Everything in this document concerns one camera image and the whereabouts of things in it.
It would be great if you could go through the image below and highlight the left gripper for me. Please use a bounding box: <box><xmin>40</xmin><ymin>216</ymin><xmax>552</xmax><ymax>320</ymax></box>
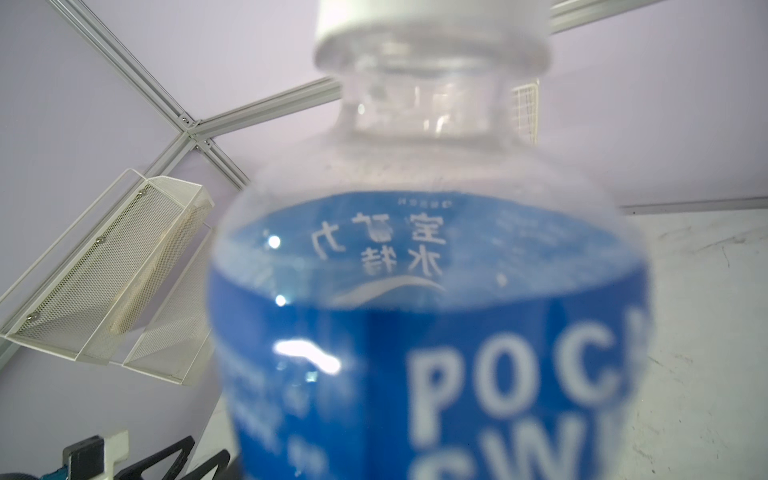
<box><xmin>42</xmin><ymin>430</ymin><xmax>231</xmax><ymax>480</ymax></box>

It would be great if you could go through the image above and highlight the Pocari Sweat blue bottle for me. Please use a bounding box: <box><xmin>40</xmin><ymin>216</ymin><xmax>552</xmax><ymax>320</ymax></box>
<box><xmin>207</xmin><ymin>1</ymin><xmax>653</xmax><ymax>479</ymax></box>

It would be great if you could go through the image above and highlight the white mesh lower shelf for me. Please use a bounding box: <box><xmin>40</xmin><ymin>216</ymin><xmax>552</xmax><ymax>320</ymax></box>
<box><xmin>122</xmin><ymin>226</ymin><xmax>214</xmax><ymax>386</ymax></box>

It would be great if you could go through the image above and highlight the white mesh shelf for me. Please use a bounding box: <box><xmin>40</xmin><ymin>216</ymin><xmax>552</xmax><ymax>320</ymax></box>
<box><xmin>122</xmin><ymin>226</ymin><xmax>214</xmax><ymax>386</ymax></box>
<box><xmin>1</xmin><ymin>169</ymin><xmax>214</xmax><ymax>364</ymax></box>

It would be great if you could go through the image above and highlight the white mesh upper shelf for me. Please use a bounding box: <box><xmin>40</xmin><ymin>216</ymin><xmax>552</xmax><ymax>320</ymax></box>
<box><xmin>1</xmin><ymin>169</ymin><xmax>214</xmax><ymax>364</ymax></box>

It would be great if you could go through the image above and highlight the beige cloth in shelf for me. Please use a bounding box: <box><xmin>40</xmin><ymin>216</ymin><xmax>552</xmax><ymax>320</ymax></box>
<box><xmin>109</xmin><ymin>203</ymin><xmax>212</xmax><ymax>335</ymax></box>

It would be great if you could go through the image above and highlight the white wire wall basket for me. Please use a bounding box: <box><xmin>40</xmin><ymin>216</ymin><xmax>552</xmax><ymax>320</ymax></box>
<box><xmin>511</xmin><ymin>80</ymin><xmax>540</xmax><ymax>145</ymax></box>

